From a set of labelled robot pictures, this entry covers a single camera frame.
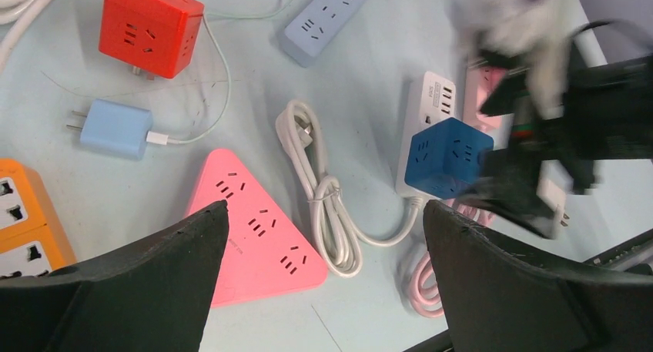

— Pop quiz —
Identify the light blue table mat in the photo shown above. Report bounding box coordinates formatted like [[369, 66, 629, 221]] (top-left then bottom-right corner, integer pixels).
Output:
[[1, 0, 652, 351]]

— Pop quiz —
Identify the small light blue charger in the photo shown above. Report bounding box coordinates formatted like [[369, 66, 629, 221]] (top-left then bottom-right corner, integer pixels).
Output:
[[66, 99, 169, 160]]

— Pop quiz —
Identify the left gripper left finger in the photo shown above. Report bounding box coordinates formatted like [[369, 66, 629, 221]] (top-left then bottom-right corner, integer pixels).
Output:
[[1, 201, 229, 351]]

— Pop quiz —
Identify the pink triangular power strip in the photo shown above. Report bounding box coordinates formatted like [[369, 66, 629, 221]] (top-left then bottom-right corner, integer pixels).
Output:
[[186, 149, 329, 307]]

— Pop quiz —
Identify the light blue power strip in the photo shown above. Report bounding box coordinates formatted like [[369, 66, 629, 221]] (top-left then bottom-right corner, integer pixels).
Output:
[[280, 0, 367, 68]]

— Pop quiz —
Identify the orange power strip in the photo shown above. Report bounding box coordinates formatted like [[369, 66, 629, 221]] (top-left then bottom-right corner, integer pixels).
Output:
[[1, 158, 77, 280]]

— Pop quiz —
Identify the pink coiled cable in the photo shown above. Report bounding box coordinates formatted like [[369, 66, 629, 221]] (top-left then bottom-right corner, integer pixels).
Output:
[[397, 199, 496, 320]]

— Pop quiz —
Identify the white power strip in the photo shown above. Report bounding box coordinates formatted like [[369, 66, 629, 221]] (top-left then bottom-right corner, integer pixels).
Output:
[[395, 71, 456, 199]]

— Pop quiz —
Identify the white coiled cable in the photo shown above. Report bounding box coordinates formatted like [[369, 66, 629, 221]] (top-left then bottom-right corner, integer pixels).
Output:
[[275, 99, 427, 280]]

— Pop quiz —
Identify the red cube socket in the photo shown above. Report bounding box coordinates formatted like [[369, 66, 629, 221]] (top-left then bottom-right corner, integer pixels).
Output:
[[99, 0, 205, 79]]

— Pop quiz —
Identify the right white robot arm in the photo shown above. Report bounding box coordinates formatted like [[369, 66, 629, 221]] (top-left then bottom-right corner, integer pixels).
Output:
[[458, 0, 652, 239]]

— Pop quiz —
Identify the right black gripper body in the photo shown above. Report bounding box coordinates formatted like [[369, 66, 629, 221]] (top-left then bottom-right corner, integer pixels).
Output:
[[474, 49, 652, 238]]

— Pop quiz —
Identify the white orange strip cable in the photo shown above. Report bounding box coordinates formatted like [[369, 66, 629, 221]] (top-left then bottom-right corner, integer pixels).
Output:
[[0, 0, 70, 70]]

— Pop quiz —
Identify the white plug adapter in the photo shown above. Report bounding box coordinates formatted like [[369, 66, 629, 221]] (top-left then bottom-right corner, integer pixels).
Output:
[[537, 161, 570, 239]]

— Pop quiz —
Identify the dark blue cube socket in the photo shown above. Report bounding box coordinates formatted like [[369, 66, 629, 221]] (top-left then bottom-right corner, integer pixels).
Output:
[[404, 118, 494, 199]]

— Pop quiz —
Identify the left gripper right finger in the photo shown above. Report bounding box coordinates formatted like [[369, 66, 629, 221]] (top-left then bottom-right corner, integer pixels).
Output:
[[423, 199, 653, 352]]

